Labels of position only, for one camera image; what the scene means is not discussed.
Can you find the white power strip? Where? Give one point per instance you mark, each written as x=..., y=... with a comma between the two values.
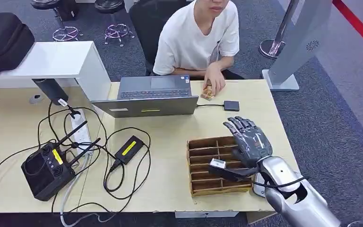
x=82, y=134

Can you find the brown card stack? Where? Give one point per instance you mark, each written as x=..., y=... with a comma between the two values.
x=206, y=94

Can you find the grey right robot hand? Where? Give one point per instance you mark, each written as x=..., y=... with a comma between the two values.
x=252, y=144

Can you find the small grey round puck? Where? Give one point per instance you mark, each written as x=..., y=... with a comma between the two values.
x=36, y=99

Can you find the black bag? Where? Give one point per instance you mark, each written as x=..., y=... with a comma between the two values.
x=3, y=40

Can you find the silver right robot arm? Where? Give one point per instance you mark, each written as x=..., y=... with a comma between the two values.
x=294, y=194

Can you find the white desk shelf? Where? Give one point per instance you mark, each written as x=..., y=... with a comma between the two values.
x=50, y=59

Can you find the black remote controller with antennas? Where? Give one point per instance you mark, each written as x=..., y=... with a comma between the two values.
x=46, y=173

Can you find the black office chair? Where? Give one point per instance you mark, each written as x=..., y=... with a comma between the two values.
x=150, y=28

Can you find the grey round base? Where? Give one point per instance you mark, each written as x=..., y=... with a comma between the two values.
x=361, y=224

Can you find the black bin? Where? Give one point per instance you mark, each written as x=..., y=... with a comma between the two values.
x=67, y=9

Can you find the black adapter with yellow label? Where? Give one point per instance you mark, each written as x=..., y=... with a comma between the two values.
x=129, y=149

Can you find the black cylinder device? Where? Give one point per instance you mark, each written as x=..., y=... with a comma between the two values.
x=50, y=90

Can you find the small black usb hub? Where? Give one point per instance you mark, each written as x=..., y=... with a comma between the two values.
x=231, y=106

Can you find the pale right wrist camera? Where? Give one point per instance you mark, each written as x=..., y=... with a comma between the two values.
x=217, y=163

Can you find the grey laptop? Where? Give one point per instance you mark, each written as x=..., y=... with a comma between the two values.
x=144, y=107

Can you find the wooden slotted card box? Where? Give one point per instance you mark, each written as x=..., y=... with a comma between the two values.
x=216, y=191

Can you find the person's left hand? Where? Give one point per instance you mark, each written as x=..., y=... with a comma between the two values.
x=214, y=78

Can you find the grey standing kiosk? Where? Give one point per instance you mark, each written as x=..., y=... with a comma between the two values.
x=298, y=44

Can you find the black stool with chrome base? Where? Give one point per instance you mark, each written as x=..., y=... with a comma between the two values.
x=108, y=4
x=44, y=3

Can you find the wooden desk leg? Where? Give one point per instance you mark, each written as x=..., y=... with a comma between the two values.
x=259, y=216

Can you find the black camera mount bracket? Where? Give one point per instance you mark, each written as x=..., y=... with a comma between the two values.
x=231, y=174

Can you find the chrome stanchion post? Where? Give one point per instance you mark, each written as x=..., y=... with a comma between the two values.
x=271, y=48

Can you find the person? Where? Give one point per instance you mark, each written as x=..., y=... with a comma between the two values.
x=197, y=40

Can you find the grey zip case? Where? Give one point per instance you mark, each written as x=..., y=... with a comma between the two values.
x=258, y=189

